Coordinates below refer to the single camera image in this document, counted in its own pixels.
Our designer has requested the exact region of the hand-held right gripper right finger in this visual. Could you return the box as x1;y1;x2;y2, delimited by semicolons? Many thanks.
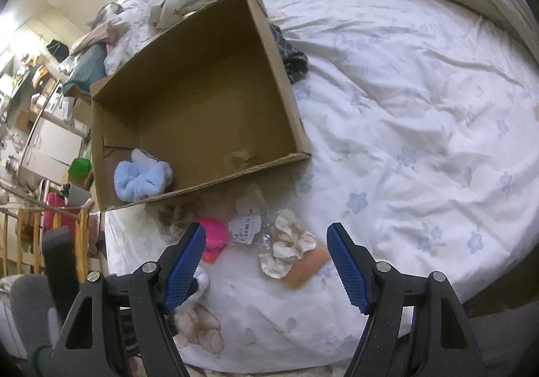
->
326;222;485;377

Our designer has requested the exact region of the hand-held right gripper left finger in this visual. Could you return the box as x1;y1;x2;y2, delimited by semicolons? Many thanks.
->
51;222;207;377

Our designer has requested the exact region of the cream frilly scrunchie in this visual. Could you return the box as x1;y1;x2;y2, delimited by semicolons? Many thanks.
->
258;209;317;279

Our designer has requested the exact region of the clear plastic packet white label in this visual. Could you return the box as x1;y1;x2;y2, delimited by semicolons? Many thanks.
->
229;192;279;251

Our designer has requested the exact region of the light blue fluffy scrunchie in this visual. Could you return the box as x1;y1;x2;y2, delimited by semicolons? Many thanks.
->
115;148;173;203

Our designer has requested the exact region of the brown cardboard box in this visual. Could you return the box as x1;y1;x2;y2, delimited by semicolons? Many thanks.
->
90;0;313;213

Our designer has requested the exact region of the grey bin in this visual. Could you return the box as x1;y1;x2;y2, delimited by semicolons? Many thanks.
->
67;185;92;207

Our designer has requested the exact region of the pink suitcase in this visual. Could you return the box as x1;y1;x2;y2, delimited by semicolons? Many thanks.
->
44;192;81;230

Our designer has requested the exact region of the green bucket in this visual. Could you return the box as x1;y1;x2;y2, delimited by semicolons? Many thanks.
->
68;158;92;178

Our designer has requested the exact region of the grey fuzzy sock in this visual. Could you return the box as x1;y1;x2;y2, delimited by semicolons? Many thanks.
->
10;274;62;361

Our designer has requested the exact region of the wooden rack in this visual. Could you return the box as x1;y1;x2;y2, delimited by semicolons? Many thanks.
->
0;181;95;277

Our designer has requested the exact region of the white cabinet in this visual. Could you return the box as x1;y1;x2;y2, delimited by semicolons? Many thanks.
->
19;116;85;176

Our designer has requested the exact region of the dark patterned cloth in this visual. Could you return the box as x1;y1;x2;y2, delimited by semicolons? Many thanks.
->
269;24;309;85

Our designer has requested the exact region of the teal cushion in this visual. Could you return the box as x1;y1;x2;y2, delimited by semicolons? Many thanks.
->
63;42;108;98

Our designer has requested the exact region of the pink cloth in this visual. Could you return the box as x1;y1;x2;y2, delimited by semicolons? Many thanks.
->
69;21;131;54

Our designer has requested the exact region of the black hanging bag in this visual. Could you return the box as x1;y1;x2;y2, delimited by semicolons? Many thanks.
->
46;39;70;62

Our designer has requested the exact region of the white floral pillow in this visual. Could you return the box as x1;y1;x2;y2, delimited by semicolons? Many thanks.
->
103;0;169;75

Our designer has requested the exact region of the grey white cloth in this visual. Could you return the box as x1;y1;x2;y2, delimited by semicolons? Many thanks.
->
88;2;123;24

